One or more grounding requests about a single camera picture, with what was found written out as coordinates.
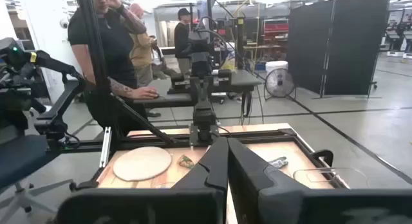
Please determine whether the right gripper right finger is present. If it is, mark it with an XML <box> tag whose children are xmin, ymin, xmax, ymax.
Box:
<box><xmin>228</xmin><ymin>136</ymin><xmax>412</xmax><ymax>224</ymax></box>

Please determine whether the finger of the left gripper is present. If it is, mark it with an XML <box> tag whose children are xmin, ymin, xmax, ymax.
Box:
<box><xmin>201</xmin><ymin>76</ymin><xmax>215</xmax><ymax>104</ymax></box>
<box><xmin>190</xmin><ymin>76</ymin><xmax>203</xmax><ymax>104</ymax></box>

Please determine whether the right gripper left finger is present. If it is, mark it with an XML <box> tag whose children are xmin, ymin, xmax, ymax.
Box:
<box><xmin>53</xmin><ymin>136</ymin><xmax>230</xmax><ymax>224</ymax></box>

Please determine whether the blue Quaker Chewy granola bar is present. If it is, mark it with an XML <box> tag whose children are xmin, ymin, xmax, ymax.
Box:
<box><xmin>177</xmin><ymin>154</ymin><xmax>196</xmax><ymax>169</ymax></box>
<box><xmin>268</xmin><ymin>156</ymin><xmax>290</xmax><ymax>169</ymax></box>

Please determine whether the clear plastic bin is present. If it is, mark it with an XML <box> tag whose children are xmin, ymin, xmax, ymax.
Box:
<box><xmin>292</xmin><ymin>167</ymin><xmax>371</xmax><ymax>190</ymax></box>

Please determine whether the grey work table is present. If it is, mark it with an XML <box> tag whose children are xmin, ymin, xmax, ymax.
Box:
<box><xmin>133</xmin><ymin>69</ymin><xmax>263</xmax><ymax>118</ymax></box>

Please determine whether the person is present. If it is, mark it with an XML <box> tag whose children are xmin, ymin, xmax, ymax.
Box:
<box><xmin>127</xmin><ymin>3</ymin><xmax>162</xmax><ymax>118</ymax></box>
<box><xmin>66</xmin><ymin>0</ymin><xmax>160</xmax><ymax>136</ymax></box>
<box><xmin>173</xmin><ymin>7</ymin><xmax>194</xmax><ymax>75</ymax></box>

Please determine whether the round beige mat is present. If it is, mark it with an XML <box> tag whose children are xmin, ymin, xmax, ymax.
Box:
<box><xmin>112</xmin><ymin>145</ymin><xmax>173</xmax><ymax>182</ymax></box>

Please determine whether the round floor fan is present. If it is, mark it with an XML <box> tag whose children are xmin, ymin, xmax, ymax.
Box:
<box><xmin>263</xmin><ymin>68</ymin><xmax>297</xmax><ymax>100</ymax></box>

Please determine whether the white bucket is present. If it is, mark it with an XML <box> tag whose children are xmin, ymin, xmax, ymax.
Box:
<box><xmin>265</xmin><ymin>60</ymin><xmax>290</xmax><ymax>73</ymax></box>

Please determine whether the red storage shelf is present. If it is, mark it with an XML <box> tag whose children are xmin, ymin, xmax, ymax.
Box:
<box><xmin>262</xmin><ymin>18</ymin><xmax>290</xmax><ymax>43</ymax></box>

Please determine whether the black partition screen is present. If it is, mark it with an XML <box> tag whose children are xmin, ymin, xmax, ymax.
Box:
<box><xmin>287</xmin><ymin>0</ymin><xmax>391</xmax><ymax>97</ymax></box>

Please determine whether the blue office chair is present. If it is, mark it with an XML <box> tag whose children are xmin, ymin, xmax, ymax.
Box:
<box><xmin>0</xmin><ymin>133</ymin><xmax>75</xmax><ymax>224</ymax></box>

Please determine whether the black diagonal frame brace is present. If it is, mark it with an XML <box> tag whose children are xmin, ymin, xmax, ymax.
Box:
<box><xmin>109</xmin><ymin>93</ymin><xmax>176</xmax><ymax>146</ymax></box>

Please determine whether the black frame clamp handle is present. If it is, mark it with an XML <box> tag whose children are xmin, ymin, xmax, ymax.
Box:
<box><xmin>310</xmin><ymin>149</ymin><xmax>335</xmax><ymax>169</ymax></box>

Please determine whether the black table edge frame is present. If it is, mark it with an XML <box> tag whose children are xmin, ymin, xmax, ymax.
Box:
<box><xmin>59</xmin><ymin>127</ymin><xmax>350</xmax><ymax>190</ymax></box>

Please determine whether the black rig frame post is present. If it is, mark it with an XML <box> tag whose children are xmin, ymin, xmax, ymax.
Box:
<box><xmin>77</xmin><ymin>0</ymin><xmax>112</xmax><ymax>151</ymax></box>

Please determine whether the silver aluminium bracket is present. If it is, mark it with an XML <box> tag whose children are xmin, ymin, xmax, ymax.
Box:
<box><xmin>98</xmin><ymin>126</ymin><xmax>113</xmax><ymax>169</ymax></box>

